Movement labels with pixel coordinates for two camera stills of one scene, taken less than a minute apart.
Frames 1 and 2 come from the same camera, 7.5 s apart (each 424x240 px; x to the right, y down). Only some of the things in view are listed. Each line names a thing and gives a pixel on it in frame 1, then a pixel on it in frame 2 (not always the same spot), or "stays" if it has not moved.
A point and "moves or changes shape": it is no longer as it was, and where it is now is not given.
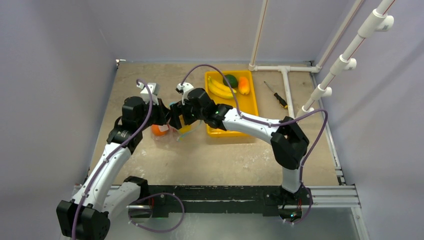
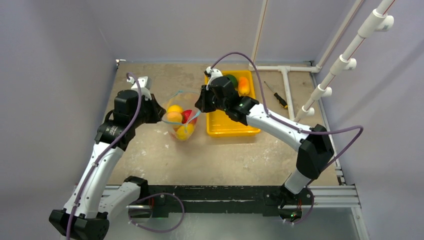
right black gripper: (177, 114) → (206, 100)
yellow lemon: (185, 129) moves or changes shape
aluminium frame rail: (333, 196) stays
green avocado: (231, 80) stays
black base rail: (256, 199) stays
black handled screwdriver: (282, 102) stays
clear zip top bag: (197, 139) moves or changes shape
